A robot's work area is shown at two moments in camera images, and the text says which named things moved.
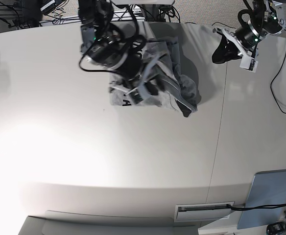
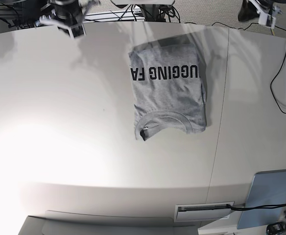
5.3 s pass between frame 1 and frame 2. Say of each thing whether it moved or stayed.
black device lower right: stayed
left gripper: moved
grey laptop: stayed
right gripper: moved
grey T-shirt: moved
